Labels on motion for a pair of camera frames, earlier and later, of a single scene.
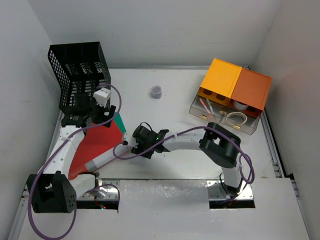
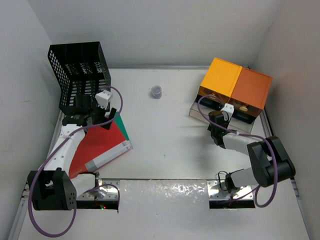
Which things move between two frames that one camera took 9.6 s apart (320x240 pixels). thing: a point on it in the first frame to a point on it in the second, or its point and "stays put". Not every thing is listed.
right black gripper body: (141, 147) to (212, 132)
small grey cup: (156, 92) stays put
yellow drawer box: (219, 81) stays put
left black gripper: (102, 117) stays put
